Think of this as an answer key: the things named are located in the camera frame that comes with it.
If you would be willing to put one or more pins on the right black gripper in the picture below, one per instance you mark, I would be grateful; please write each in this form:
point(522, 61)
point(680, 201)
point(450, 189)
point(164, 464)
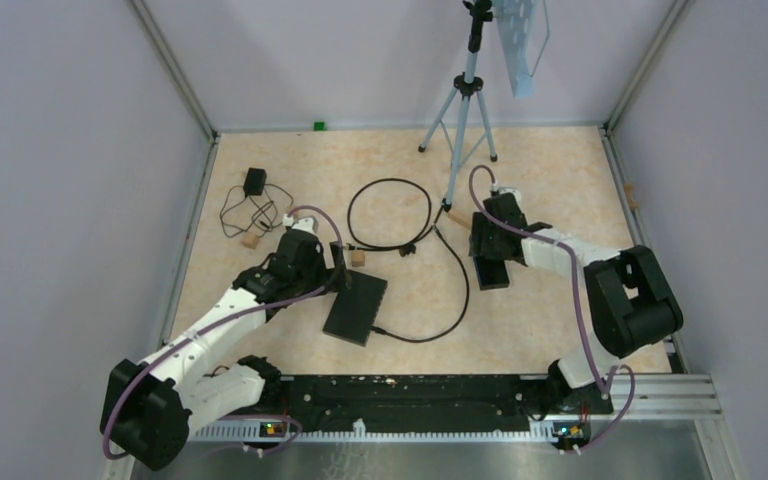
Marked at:
point(480, 245)

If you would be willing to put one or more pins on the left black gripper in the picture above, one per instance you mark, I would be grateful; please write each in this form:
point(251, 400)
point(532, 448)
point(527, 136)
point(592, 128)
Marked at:
point(320, 260)

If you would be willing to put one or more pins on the black network switch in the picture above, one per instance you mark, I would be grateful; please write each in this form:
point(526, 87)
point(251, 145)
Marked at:
point(355, 308)
point(488, 262)

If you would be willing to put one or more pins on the black power adapter with cord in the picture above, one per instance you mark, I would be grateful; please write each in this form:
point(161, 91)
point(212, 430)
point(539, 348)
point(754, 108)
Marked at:
point(254, 190)

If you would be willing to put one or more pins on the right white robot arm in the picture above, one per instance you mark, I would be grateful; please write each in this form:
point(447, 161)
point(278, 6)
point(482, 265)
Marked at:
point(624, 294)

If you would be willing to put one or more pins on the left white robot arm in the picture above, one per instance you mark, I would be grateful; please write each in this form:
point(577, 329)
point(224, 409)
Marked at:
point(153, 407)

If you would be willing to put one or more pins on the long wooden block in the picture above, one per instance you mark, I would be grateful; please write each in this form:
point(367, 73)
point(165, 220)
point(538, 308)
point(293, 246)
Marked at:
point(462, 219)

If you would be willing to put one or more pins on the small black round connector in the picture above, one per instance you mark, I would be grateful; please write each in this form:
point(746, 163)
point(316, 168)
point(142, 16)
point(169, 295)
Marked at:
point(407, 249)

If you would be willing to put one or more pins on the perforated white panel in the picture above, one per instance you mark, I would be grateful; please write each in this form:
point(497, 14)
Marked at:
point(524, 31)

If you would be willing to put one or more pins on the wooden cube near switch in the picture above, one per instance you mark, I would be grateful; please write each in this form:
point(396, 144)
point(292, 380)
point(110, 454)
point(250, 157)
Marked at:
point(357, 258)

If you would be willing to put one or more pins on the wooden cube by cord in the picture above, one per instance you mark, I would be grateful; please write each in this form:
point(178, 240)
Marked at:
point(250, 240)

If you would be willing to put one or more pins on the silver camera tripod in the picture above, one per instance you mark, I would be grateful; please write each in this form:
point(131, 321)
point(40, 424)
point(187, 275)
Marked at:
point(466, 87)

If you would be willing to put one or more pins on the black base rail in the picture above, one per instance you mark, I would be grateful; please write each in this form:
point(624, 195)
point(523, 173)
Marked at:
point(416, 403)

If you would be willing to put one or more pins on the wooden block on frame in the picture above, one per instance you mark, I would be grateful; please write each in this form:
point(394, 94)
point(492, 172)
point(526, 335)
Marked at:
point(630, 197)

